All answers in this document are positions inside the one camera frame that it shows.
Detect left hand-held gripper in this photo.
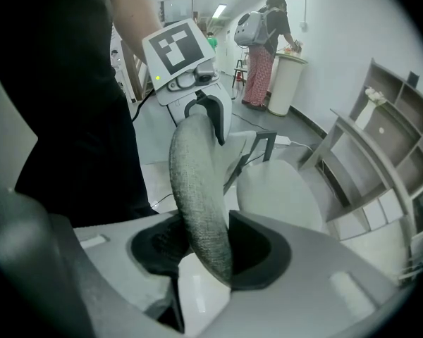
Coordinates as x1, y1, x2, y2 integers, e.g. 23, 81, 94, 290
141, 17, 234, 146

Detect white vase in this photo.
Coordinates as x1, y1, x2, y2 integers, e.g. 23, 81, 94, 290
353, 101, 379, 130

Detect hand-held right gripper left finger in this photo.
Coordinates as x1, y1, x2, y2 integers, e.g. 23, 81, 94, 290
73, 213, 190, 313

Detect grey armchair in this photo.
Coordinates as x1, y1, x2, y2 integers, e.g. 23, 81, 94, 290
168, 112, 326, 289

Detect white flower bouquet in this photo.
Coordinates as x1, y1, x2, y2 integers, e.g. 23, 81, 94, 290
364, 86, 388, 108

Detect long black floor cable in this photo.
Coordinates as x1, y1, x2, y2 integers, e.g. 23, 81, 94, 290
232, 113, 271, 132

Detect white round pedestal table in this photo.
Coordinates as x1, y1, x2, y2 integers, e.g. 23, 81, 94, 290
266, 50, 309, 117

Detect black metal stool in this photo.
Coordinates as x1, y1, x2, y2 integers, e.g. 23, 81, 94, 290
232, 58, 250, 90

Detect white power cable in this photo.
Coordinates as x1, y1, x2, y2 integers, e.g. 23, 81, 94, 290
289, 139, 315, 153

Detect grey wooden desk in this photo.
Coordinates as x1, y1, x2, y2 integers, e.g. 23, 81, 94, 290
298, 57, 423, 246

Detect person's left forearm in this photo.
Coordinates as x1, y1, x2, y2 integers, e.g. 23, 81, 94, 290
110, 0, 164, 63

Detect person's black clothed torso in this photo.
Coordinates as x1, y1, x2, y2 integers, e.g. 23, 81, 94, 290
0, 0, 160, 229

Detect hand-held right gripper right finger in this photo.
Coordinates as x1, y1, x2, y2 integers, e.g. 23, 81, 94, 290
182, 208, 410, 338

